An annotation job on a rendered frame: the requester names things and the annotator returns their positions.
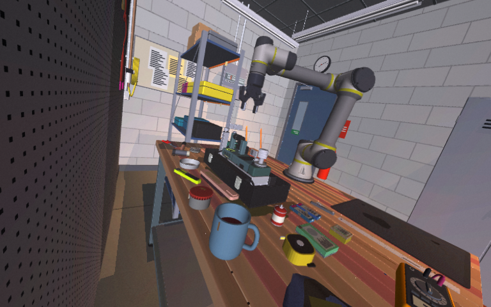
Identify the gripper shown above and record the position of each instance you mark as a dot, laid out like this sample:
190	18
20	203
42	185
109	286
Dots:
255	82

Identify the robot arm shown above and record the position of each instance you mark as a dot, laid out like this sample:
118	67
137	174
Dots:
347	111

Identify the yellow case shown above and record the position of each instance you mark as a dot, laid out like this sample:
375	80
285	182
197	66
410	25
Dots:
211	91

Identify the silver depth knob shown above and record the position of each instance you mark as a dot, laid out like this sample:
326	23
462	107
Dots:
262	156

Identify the green planer body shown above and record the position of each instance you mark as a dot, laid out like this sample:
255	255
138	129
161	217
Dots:
249	167

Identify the grey case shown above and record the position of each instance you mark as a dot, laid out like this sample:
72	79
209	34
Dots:
222	41

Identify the grey case keeper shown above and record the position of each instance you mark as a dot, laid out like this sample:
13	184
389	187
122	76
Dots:
238	184

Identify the black tool case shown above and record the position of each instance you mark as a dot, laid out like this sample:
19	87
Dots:
264	193

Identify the orange pencil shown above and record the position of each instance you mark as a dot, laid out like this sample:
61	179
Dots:
246	134
261	138

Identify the grey shelf unit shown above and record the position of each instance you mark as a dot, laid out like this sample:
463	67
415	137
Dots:
199	76

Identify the blue door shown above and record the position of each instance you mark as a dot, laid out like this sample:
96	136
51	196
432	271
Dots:
310	115

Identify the white ladder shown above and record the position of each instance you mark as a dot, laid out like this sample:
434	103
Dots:
240	32

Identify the teal box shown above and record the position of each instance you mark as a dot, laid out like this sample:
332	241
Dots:
182	122

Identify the white ceiling light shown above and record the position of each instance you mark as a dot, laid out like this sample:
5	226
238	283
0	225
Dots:
356	17
261	21

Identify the brown cardboard box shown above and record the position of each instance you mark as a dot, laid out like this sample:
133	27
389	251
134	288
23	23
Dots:
197	32

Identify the grey cylinder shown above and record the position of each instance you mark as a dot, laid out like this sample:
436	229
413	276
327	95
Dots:
180	152

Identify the grey round tin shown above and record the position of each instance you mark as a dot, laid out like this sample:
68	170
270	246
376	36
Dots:
189	164

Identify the pink wooden block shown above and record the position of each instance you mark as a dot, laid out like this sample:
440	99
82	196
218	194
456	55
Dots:
218	185

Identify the red hand tool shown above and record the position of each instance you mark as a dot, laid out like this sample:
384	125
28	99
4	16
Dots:
166	142

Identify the yellow-green marker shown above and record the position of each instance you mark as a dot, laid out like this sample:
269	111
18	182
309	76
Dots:
187	176

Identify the beige notice board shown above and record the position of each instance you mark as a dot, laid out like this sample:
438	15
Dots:
157	65

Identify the grey tin with red lid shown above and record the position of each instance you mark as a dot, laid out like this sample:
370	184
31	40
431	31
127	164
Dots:
200	197

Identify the red and white bottle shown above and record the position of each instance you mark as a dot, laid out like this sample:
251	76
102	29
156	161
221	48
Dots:
278	217

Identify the blue drill bit box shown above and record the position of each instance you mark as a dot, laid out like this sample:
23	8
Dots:
305	213

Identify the grey-blue pencil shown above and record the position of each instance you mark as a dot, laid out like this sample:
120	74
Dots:
321	207

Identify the blue mug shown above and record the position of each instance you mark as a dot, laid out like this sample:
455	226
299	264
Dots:
228	232

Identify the wooden workbench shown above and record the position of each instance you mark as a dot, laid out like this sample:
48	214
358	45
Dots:
158	199

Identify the yellow tape measure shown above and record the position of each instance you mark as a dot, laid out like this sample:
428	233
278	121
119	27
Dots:
298	248

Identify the yellow-green small box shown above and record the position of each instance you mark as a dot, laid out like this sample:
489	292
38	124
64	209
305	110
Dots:
340	234

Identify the dark pegboard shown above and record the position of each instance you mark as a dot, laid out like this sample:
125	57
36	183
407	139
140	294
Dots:
57	153

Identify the dark blue cloth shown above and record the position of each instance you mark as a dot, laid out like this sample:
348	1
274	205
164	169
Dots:
307	293

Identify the black mat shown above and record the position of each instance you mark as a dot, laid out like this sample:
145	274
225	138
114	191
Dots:
402	234

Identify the grey metal cabinet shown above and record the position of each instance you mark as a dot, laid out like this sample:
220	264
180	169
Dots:
456	184

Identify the yellow multimeter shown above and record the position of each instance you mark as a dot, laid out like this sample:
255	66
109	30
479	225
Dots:
418	291

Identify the grey wall panel box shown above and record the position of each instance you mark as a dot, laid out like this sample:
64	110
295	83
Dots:
234	76

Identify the round wall clock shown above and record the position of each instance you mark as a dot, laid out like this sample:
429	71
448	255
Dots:
322	64

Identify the red wall sign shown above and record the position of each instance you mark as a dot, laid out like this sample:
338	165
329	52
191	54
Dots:
346	129

